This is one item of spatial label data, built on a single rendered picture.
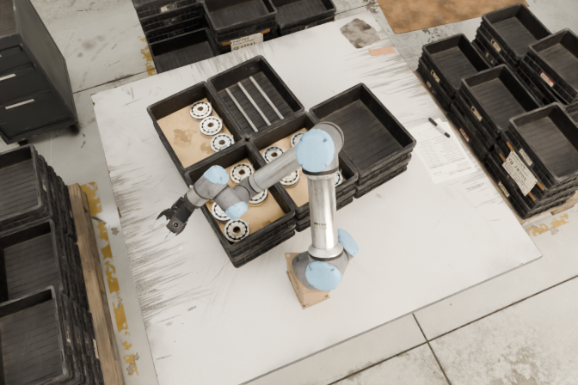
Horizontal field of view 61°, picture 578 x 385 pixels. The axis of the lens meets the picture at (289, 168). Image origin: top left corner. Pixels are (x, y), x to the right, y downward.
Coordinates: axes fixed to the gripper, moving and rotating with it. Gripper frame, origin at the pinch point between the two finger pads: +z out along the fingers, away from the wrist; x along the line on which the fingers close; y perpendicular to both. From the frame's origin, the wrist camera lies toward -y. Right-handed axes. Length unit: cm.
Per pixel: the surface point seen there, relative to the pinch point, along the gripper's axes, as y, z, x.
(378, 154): 55, -63, -49
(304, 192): 36, -35, -35
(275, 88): 81, -44, 0
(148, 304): 0.5, 31.2, -17.1
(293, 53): 119, -54, 3
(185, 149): 49, -6, 13
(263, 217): 24.7, -19.5, -28.3
